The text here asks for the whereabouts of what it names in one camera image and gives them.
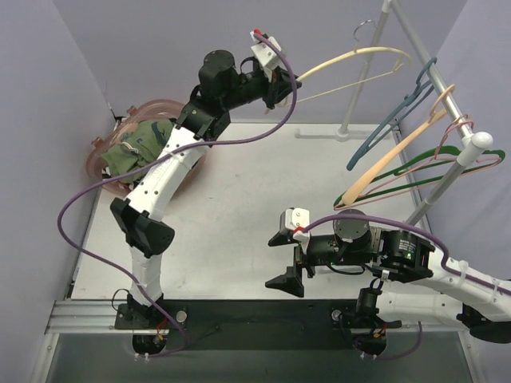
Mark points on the olive green garment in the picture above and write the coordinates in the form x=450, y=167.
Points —
x=137, y=148

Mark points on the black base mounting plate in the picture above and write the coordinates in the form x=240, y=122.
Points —
x=296, y=324

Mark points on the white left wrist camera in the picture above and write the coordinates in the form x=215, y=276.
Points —
x=267, y=58

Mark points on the teal blue hanger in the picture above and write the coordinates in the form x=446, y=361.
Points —
x=395, y=115

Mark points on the metal clothes rack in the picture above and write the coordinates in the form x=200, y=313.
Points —
x=473, y=144

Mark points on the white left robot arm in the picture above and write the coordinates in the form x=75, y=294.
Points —
x=202, y=120

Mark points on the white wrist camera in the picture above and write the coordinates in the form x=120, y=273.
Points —
x=296, y=219
x=267, y=58

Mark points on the aluminium frame rail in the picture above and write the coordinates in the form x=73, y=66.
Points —
x=81, y=317

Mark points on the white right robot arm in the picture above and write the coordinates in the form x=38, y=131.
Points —
x=414, y=277

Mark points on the cream plastic hanger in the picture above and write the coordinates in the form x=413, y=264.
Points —
x=351, y=68

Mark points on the green plastic hanger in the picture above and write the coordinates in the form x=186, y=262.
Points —
x=431, y=158

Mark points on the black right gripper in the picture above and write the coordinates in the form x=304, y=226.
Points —
x=299, y=256

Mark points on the pink translucent plastic basket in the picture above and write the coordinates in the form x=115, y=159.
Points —
x=158, y=109

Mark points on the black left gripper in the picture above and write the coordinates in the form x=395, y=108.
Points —
x=272, y=90

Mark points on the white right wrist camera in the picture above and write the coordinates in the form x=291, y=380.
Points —
x=296, y=219

